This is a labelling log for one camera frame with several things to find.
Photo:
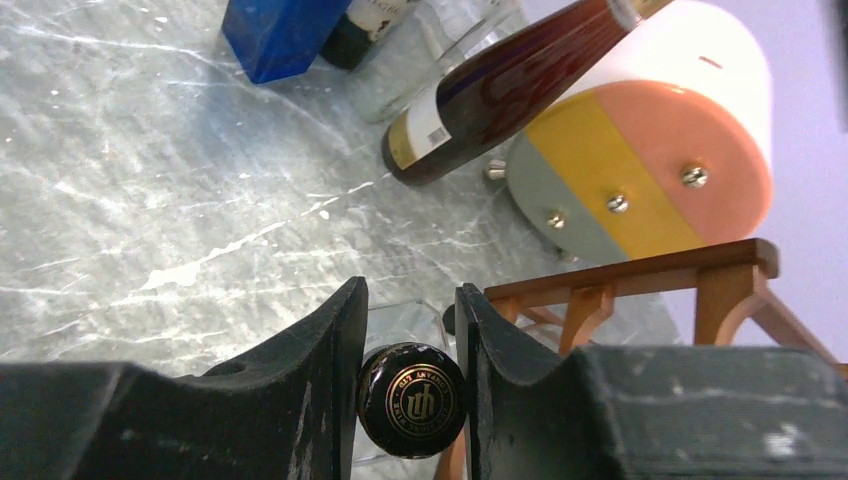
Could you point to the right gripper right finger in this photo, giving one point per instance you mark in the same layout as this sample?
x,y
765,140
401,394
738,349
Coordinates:
x,y
643,412

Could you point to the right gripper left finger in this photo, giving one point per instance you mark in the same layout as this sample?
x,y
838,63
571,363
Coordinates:
x,y
281,410

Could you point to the small clear black-cap bottle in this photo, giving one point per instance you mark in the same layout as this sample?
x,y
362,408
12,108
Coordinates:
x,y
410,391

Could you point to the gold-foil dark wine bottle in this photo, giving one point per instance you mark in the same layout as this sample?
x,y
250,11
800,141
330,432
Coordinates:
x,y
494,94

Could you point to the clear square glass bottle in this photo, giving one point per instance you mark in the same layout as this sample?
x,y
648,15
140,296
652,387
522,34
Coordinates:
x,y
434,39

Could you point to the blue glass bottle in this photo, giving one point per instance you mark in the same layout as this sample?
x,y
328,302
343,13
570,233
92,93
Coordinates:
x,y
276,39

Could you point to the dark green wine bottle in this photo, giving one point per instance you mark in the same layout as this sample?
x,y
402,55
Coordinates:
x,y
360,28

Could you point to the round cream drawer cabinet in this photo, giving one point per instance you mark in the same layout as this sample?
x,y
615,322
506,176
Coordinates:
x,y
664,145

